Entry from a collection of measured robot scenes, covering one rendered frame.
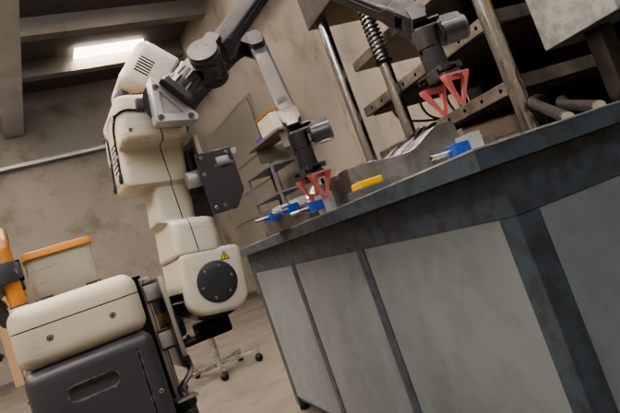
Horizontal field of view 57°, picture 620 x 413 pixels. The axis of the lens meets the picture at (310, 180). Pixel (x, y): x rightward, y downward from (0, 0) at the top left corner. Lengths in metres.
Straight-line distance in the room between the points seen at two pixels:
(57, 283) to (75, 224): 10.47
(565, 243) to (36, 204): 11.26
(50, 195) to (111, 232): 1.31
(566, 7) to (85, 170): 10.82
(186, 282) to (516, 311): 0.76
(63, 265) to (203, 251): 0.32
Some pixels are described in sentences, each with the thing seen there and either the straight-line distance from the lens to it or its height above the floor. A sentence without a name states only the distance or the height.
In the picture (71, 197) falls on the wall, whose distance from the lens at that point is 11.98.
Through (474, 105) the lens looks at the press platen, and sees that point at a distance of 2.35.
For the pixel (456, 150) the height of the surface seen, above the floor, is 0.82.
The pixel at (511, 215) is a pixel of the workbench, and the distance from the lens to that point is 1.03.
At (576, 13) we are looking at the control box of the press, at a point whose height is 1.13.
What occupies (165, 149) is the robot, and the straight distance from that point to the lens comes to 1.54.
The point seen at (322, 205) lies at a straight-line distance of 1.61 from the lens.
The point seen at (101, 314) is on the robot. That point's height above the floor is 0.75.
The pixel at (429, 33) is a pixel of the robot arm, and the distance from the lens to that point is 1.40.
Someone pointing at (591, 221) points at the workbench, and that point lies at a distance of 1.12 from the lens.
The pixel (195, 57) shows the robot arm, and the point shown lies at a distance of 1.43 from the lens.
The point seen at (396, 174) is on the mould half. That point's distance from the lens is 1.61.
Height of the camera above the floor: 0.76
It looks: 5 degrees up
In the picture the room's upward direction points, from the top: 20 degrees counter-clockwise
